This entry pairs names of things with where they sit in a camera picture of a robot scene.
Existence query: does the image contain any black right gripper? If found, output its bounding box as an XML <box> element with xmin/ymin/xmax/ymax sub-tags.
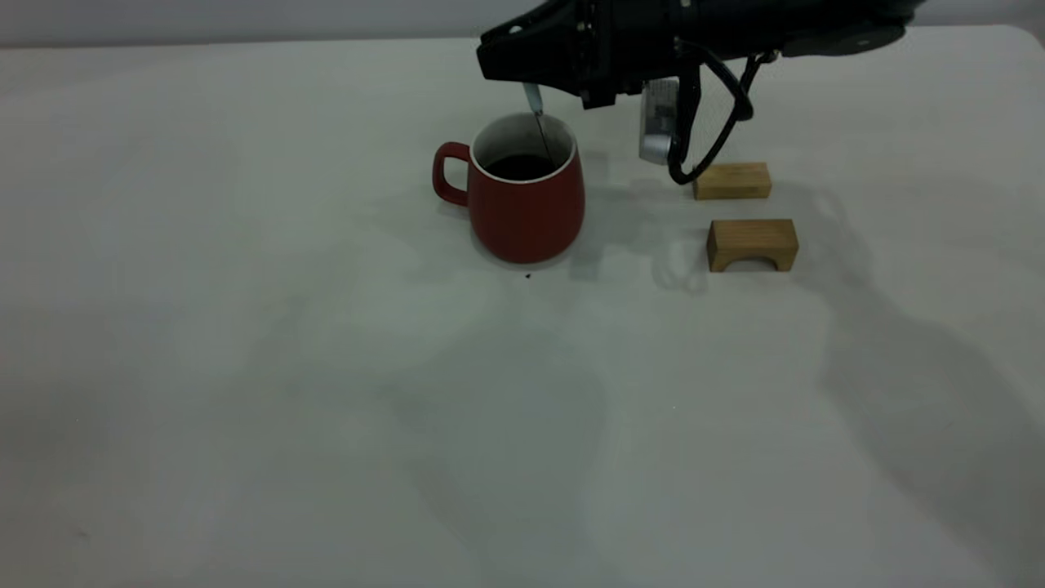
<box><xmin>477</xmin><ymin>0</ymin><xmax>705</xmax><ymax>111</ymax></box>

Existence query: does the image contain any grey spoon with white handle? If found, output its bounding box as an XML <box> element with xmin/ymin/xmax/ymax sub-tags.
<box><xmin>522</xmin><ymin>81</ymin><xmax>558</xmax><ymax>164</ymax></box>

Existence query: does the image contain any flat rectangular wooden block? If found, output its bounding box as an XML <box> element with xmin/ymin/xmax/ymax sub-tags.
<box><xmin>693</xmin><ymin>161</ymin><xmax>773</xmax><ymax>202</ymax></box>

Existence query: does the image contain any arched wooden block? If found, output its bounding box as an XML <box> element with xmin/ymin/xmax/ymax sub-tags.
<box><xmin>706</xmin><ymin>217</ymin><xmax>800</xmax><ymax>274</ymax></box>

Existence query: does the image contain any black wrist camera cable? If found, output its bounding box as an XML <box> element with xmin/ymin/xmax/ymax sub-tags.
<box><xmin>668</xmin><ymin>42</ymin><xmax>778</xmax><ymax>186</ymax></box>

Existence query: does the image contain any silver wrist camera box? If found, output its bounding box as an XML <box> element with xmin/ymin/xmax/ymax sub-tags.
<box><xmin>638</xmin><ymin>78</ymin><xmax>681</xmax><ymax>167</ymax></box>

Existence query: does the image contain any red ceramic mug with coffee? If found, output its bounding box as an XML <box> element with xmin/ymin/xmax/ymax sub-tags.
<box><xmin>432</xmin><ymin>114</ymin><xmax>587</xmax><ymax>265</ymax></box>

